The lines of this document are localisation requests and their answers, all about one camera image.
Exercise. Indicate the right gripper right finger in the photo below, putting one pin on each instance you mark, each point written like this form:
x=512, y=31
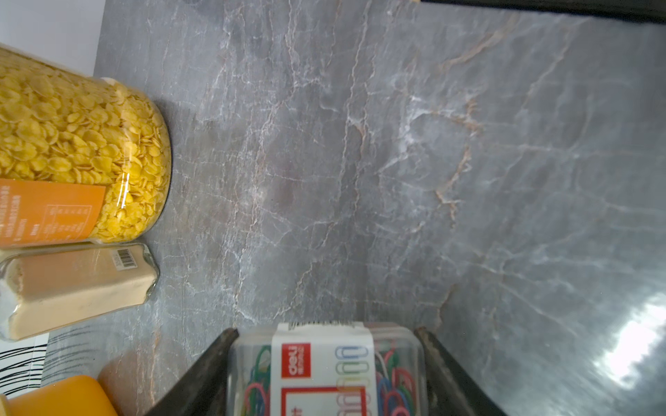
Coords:
x=451, y=390

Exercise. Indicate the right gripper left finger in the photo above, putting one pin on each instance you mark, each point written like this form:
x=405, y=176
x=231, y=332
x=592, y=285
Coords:
x=203, y=388

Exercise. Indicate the yellow plastic storage tray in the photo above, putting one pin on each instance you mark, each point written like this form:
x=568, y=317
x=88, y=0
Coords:
x=79, y=395

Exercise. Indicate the front black cap spice bottle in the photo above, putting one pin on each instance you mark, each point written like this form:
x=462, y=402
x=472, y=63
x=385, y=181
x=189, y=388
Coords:
x=48, y=288

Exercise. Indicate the red lid corn jar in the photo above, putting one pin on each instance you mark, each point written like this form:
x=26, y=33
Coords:
x=82, y=159

